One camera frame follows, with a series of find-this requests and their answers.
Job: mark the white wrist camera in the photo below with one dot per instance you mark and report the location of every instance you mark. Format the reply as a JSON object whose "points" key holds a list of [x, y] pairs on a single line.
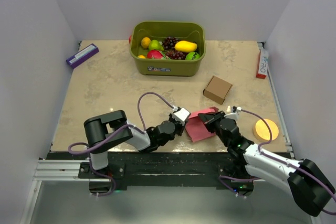
{"points": [[234, 113], [181, 115]]}

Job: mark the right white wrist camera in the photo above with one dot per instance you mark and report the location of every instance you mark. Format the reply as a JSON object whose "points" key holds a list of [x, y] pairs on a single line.
{"points": [[234, 113]]}

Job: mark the dark grape bunch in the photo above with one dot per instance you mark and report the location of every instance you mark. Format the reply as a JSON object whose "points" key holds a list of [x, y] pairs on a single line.
{"points": [[176, 55], [169, 43]]}

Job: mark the orange round disc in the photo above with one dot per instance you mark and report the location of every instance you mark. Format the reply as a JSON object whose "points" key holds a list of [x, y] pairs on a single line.
{"points": [[261, 131]]}

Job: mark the pink paper box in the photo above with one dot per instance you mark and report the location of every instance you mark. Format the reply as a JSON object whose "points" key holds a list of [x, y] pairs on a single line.
{"points": [[195, 127]]}

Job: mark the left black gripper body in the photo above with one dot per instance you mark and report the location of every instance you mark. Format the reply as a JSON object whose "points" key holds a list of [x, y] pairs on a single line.
{"points": [[179, 127]]}

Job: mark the dark grape bunch front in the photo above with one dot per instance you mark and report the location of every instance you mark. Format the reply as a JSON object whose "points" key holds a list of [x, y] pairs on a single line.
{"points": [[176, 55]]}

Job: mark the green pear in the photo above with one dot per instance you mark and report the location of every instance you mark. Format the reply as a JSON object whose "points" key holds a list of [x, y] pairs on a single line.
{"points": [[155, 45]]}

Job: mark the dark grape bunch back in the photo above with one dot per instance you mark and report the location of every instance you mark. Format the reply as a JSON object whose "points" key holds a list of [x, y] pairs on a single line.
{"points": [[169, 43]]}

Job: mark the aluminium frame rail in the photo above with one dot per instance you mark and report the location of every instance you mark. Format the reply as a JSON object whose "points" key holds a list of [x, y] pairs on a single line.
{"points": [[282, 126]]}

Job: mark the brown cardboard box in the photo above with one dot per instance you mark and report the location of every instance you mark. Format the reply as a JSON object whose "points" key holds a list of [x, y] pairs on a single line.
{"points": [[217, 89]]}

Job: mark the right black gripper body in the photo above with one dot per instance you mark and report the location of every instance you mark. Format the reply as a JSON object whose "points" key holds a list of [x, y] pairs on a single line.
{"points": [[213, 126]]}

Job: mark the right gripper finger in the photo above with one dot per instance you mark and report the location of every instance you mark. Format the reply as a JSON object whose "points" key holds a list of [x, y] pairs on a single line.
{"points": [[206, 118], [219, 114]]}

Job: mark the red white toothpaste box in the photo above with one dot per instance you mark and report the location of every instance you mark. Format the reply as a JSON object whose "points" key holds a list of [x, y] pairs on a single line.
{"points": [[262, 66]]}

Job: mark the olive green plastic tub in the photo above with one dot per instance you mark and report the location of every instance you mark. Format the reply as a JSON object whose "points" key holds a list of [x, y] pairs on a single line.
{"points": [[159, 30]]}

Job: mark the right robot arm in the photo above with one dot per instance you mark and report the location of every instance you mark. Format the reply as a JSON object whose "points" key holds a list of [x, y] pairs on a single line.
{"points": [[303, 179]]}

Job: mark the purple rectangular box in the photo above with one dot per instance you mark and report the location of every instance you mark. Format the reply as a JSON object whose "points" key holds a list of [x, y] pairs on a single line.
{"points": [[82, 55]]}

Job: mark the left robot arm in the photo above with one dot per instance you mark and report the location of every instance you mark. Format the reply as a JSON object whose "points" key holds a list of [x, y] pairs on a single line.
{"points": [[109, 130]]}

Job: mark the green lime fruit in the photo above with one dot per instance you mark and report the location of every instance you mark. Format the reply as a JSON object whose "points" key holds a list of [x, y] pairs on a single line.
{"points": [[192, 56]]}

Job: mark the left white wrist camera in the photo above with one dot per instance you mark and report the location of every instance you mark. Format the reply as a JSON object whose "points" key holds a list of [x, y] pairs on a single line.
{"points": [[181, 115]]}

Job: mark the yellow mango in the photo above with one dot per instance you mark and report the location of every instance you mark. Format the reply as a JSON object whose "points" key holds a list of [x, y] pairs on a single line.
{"points": [[185, 46]]}

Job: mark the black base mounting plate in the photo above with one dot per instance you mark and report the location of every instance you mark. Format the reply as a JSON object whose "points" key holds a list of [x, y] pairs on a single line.
{"points": [[160, 169]]}

